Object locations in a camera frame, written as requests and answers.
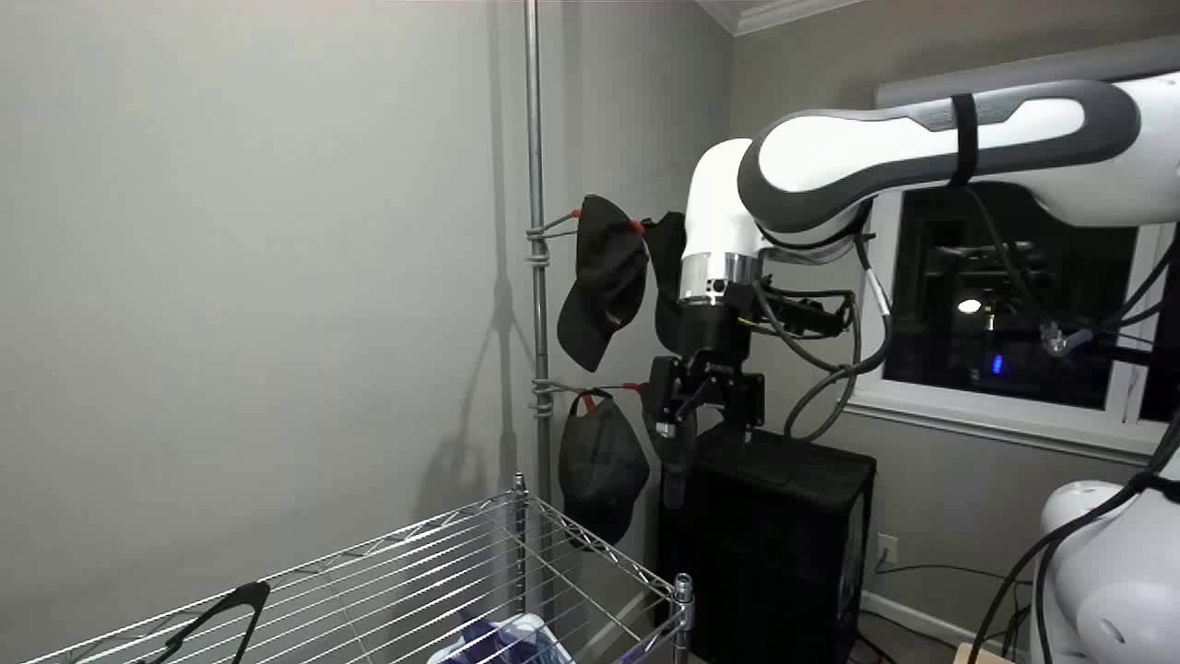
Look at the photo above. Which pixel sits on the black clothes hanger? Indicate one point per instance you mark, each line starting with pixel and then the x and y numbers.
pixel 251 596

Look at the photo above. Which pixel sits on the black speaker box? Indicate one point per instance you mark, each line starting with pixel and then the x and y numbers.
pixel 777 540

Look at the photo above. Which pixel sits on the white wall outlet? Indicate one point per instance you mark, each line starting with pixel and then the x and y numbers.
pixel 886 551

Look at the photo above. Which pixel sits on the white framed window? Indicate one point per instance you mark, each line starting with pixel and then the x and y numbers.
pixel 1045 371

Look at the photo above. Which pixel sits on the beige wooden block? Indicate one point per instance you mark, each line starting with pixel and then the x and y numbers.
pixel 982 654

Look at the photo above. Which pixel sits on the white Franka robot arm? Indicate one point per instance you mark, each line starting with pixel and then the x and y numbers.
pixel 859 148

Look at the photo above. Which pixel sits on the black cap orange lettering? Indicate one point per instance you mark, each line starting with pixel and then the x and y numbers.
pixel 665 279

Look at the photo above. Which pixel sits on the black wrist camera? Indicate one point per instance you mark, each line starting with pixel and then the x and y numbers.
pixel 816 315

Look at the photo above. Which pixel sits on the plain black cap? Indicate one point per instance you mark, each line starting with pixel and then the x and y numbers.
pixel 609 280

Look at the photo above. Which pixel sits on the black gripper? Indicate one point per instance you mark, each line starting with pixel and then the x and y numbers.
pixel 709 333

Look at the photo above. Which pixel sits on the black mesh-back cap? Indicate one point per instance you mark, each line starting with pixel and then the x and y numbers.
pixel 601 465

